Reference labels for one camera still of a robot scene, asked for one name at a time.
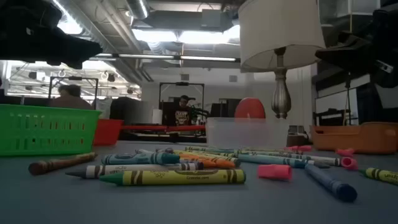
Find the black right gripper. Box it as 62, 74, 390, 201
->
315, 9, 398, 88

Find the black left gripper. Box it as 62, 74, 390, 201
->
0, 0, 103, 70

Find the brown crayon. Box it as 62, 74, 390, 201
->
27, 152, 98, 176

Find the thin black stand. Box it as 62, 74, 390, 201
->
344, 72, 352, 125

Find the person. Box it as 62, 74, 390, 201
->
57, 84, 82, 98
173, 95, 194, 126

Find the white board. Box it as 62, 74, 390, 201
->
315, 88, 359, 123

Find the tan round object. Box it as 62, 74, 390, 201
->
50, 95, 93, 110

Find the green plastic basket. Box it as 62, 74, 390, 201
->
0, 104, 103, 157

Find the black low bench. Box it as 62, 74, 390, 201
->
312, 108, 358, 126

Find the white shade table lamp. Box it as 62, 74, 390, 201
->
238, 0, 326, 120

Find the white cloth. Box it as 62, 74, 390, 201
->
92, 97, 113, 119

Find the orange plastic bin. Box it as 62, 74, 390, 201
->
310, 121, 398, 156

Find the small grey device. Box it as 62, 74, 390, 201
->
287, 124, 308, 147

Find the red plastic basket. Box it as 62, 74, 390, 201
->
93, 119, 124, 146

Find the dark grey bulky object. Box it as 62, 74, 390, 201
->
109, 96, 154, 126

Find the red round object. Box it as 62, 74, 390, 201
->
234, 97, 267, 119

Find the white paper roll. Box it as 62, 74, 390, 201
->
152, 108, 164, 126

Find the clear plastic bin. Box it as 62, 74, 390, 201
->
205, 117, 290, 149

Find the red horizontal bar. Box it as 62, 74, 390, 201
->
120, 124, 206, 132

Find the black cabinet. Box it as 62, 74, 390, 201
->
210, 98, 242, 118

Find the long ceiling light fixture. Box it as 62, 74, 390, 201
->
118, 53, 241, 62

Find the orange crayon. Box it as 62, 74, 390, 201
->
178, 152, 241, 169

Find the black frame stand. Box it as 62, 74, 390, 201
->
159, 82, 205, 110
48, 76, 100, 110

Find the silver ventilation duct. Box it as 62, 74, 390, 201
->
126, 0, 150, 20

